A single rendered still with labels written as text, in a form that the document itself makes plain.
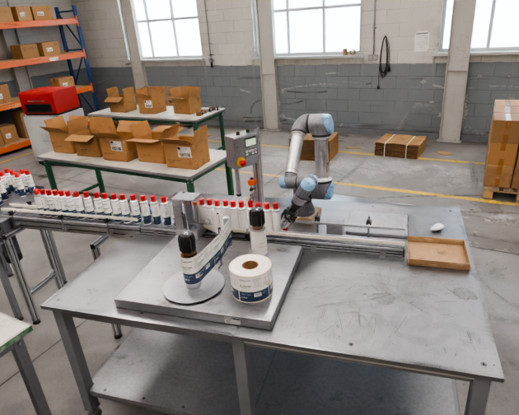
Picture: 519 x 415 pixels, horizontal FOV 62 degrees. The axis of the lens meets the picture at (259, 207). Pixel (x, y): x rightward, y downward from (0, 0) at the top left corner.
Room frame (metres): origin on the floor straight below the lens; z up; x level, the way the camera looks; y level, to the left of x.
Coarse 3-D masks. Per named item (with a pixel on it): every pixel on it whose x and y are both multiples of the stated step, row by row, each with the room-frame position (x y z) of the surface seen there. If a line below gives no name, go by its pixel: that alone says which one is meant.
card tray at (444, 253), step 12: (408, 240) 2.16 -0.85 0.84; (420, 240) 2.14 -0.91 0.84; (432, 240) 2.12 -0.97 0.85; (444, 240) 2.10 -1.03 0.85; (456, 240) 2.08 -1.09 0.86; (408, 252) 2.04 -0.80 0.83; (420, 252) 2.03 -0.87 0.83; (432, 252) 2.02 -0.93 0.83; (444, 252) 2.01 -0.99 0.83; (456, 252) 2.00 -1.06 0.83; (408, 264) 1.92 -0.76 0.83; (420, 264) 1.90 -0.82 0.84; (432, 264) 1.88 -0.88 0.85; (444, 264) 1.87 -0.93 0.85; (456, 264) 1.85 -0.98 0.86; (468, 264) 1.83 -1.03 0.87
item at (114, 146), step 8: (112, 120) 4.71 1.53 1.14; (120, 120) 4.78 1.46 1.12; (128, 120) 4.73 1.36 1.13; (96, 128) 4.48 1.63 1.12; (104, 128) 4.56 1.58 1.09; (112, 128) 4.67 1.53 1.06; (120, 128) 4.70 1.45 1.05; (128, 128) 4.66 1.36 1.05; (96, 136) 4.44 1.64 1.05; (104, 136) 4.38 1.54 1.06; (112, 136) 4.32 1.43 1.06; (120, 136) 4.68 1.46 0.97; (128, 136) 4.63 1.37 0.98; (104, 144) 4.44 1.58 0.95; (112, 144) 4.39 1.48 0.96; (120, 144) 4.34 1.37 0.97; (128, 144) 4.34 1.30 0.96; (104, 152) 4.46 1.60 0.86; (112, 152) 4.41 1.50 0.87; (120, 152) 4.35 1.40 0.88; (128, 152) 4.34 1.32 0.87; (136, 152) 4.45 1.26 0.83; (112, 160) 4.41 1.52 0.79; (120, 160) 4.36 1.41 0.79; (128, 160) 4.32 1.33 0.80
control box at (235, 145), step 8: (224, 136) 2.42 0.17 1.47; (232, 136) 2.39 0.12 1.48; (240, 136) 2.38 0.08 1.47; (248, 136) 2.41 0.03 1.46; (256, 136) 2.44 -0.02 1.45; (232, 144) 2.36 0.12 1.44; (240, 144) 2.37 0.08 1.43; (232, 152) 2.37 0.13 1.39; (240, 152) 2.37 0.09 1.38; (232, 160) 2.37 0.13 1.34; (240, 160) 2.36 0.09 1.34; (248, 160) 2.40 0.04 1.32; (256, 160) 2.43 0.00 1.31; (232, 168) 2.38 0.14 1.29; (240, 168) 2.37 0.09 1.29
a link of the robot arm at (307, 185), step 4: (304, 180) 2.19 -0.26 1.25; (308, 180) 2.20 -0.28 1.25; (312, 180) 2.22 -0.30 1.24; (300, 184) 2.21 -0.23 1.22; (304, 184) 2.18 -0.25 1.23; (308, 184) 2.17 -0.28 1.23; (312, 184) 2.18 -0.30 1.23; (300, 188) 2.20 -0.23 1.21; (304, 188) 2.18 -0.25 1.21; (308, 188) 2.17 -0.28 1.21; (312, 188) 2.18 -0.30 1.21; (296, 192) 2.22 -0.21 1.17; (300, 192) 2.19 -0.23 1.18; (304, 192) 2.18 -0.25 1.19; (308, 192) 2.18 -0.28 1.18; (300, 196) 2.19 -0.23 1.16; (304, 196) 2.18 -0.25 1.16; (308, 196) 2.20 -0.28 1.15
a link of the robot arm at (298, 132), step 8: (296, 120) 2.60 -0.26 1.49; (304, 120) 2.55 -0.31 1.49; (296, 128) 2.54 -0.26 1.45; (304, 128) 2.54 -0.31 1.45; (296, 136) 2.52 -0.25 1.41; (304, 136) 2.54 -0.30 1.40; (296, 144) 2.48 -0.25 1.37; (288, 152) 2.47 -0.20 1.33; (296, 152) 2.44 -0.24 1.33; (288, 160) 2.42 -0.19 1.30; (296, 160) 2.41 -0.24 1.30; (288, 168) 2.38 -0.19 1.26; (296, 168) 2.38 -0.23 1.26; (280, 176) 2.37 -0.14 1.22; (288, 176) 2.34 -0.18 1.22; (296, 176) 2.34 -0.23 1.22; (280, 184) 2.34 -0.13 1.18; (288, 184) 2.32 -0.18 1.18; (296, 184) 2.30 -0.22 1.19
